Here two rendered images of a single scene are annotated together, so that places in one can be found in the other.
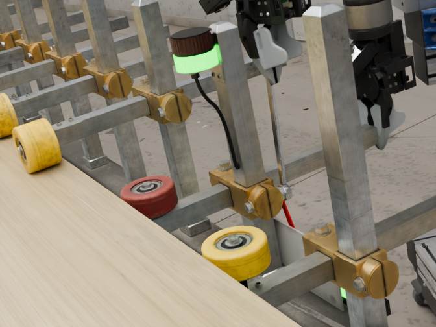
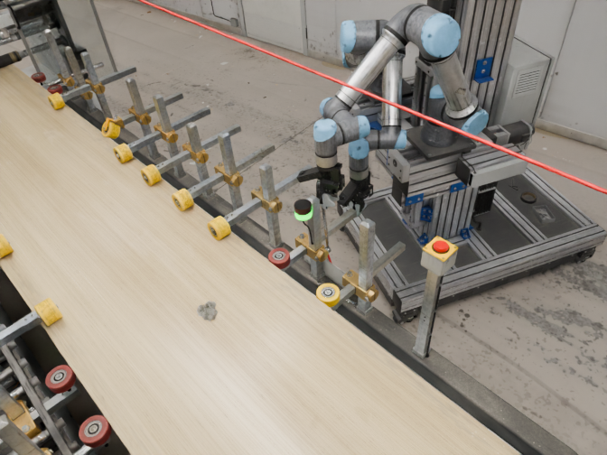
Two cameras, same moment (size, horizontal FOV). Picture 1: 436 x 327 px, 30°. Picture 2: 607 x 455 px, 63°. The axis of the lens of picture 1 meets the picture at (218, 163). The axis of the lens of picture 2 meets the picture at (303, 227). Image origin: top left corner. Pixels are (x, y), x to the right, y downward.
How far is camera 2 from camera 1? 93 cm
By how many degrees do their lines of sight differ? 25
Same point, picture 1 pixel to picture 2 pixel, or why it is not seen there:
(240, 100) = (317, 223)
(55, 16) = (193, 134)
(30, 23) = (166, 123)
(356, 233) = (367, 283)
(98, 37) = (228, 162)
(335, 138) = (366, 259)
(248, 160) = (317, 242)
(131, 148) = (238, 203)
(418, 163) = not seen: hidden behind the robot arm
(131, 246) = (287, 292)
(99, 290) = (285, 316)
